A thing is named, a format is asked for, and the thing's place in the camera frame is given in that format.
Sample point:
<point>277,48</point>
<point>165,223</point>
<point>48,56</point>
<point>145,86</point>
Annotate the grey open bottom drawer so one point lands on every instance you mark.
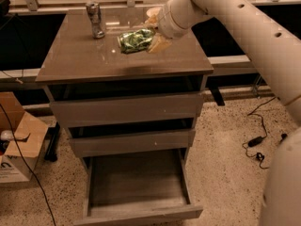
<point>137,189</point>

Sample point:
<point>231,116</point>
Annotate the grey top drawer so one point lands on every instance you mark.
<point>123,110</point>

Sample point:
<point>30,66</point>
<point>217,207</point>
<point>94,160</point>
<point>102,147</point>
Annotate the brown cardboard box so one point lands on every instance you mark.
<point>22,137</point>

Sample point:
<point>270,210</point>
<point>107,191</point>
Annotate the black stand leg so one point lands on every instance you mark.
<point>52,136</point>

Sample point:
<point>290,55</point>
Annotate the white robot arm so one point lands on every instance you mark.
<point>276,54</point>

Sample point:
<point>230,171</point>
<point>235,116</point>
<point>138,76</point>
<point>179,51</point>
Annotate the silver metal can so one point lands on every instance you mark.
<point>95,16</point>

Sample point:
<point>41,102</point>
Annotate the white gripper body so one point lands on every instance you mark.
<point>166,22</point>

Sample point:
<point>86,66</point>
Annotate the white ceramic bowl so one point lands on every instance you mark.
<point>153,11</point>

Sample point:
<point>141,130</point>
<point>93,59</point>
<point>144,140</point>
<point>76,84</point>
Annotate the grey middle drawer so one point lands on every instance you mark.
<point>133,143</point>

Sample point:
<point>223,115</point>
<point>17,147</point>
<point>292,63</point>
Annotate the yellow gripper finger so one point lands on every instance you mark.
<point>159,43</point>
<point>151,21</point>

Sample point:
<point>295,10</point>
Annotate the grey drawer cabinet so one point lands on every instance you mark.
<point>79,67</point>

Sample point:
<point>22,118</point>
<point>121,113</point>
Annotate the crushed green can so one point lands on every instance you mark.
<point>135,41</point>

